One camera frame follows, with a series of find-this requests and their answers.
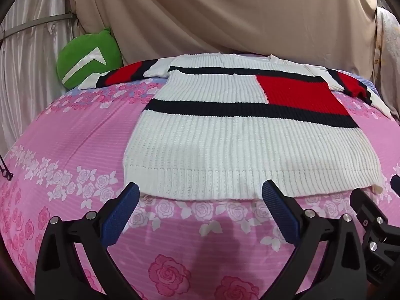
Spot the white satin curtain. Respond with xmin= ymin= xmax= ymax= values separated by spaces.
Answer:
xmin=0 ymin=0 xmax=79 ymax=157

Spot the green pillow with white mark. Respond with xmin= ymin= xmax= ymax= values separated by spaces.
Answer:
xmin=56 ymin=26 xmax=122 ymax=90

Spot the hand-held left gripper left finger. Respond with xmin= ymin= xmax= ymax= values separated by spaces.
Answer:
xmin=35 ymin=181 xmax=141 ymax=300

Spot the cream patterned curtain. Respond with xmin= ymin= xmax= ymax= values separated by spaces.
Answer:
xmin=373 ymin=0 xmax=400 ymax=119

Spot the beige draped curtain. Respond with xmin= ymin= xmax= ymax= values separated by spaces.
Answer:
xmin=70 ymin=0 xmax=380 ymax=77

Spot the white red navy knit sweater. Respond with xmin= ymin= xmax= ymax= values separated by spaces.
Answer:
xmin=78 ymin=54 xmax=396 ymax=201

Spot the pink floral bed sheet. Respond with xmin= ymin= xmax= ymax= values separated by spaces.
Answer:
xmin=0 ymin=69 xmax=400 ymax=300

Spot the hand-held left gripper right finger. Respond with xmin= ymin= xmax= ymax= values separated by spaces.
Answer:
xmin=262 ymin=179 xmax=368 ymax=300

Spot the grey metal bar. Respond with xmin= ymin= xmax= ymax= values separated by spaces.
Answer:
xmin=0 ymin=13 xmax=77 ymax=42

